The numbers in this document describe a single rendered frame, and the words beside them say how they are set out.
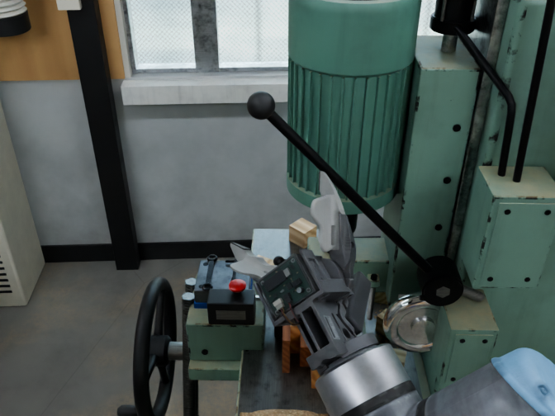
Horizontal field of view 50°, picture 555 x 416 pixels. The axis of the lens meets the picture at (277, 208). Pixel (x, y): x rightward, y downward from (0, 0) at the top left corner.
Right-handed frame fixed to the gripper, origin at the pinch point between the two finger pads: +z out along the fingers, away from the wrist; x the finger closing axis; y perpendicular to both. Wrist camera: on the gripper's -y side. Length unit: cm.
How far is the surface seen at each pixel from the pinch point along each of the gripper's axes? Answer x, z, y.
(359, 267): 7.0, -3.2, -32.3
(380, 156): -9.9, 4.2, -17.1
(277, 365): 27.8, -10.0, -28.7
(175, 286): 122, 63, -133
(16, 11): 72, 136, -49
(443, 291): -4.8, -14.9, -25.8
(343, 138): -8.2, 7.6, -11.9
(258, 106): -5.7, 10.6, 3.1
